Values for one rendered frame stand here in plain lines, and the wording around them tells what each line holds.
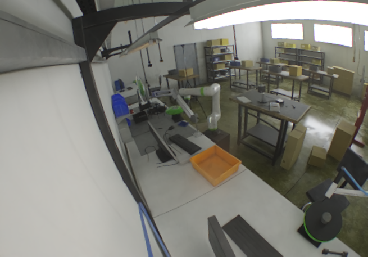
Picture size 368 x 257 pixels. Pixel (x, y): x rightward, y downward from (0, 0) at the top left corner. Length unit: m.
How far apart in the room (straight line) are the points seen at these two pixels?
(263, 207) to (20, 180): 1.25
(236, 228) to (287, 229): 0.37
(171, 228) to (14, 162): 1.07
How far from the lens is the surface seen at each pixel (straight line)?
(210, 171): 1.45
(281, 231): 1.20
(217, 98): 2.09
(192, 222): 1.16
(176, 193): 1.32
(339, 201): 1.94
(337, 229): 1.20
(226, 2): 0.45
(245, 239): 1.10
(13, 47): 0.19
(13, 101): 0.23
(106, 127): 0.75
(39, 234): 0.20
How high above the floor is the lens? 1.96
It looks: 26 degrees down
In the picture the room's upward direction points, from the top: 9 degrees counter-clockwise
